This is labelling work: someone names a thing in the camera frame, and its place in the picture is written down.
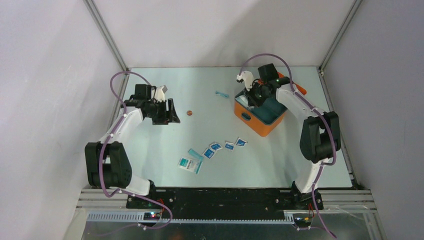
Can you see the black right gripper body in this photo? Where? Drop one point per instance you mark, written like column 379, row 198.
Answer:
column 257, row 95

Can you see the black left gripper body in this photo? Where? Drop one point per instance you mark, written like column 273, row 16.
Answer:
column 158, row 113

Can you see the dark teal divider tray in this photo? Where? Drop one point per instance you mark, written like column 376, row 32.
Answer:
column 267, row 114

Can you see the small teal tube packet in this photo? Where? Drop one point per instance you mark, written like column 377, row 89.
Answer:
column 224, row 95

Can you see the teal white label packet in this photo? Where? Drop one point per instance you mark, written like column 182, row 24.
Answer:
column 191, row 165

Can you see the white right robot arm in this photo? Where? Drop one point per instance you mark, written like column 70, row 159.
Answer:
column 320, row 133

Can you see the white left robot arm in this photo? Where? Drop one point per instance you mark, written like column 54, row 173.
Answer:
column 107, row 163

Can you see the orange plastic medicine box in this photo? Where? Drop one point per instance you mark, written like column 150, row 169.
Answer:
column 289, row 94

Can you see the blue white wipe sachet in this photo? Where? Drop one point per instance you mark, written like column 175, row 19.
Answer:
column 229, row 146
column 215, row 146
column 208, row 153
column 240, row 142

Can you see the teal strip packet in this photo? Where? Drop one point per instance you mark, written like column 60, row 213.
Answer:
column 195, row 155

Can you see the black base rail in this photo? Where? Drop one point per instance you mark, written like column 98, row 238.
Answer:
column 227, row 204

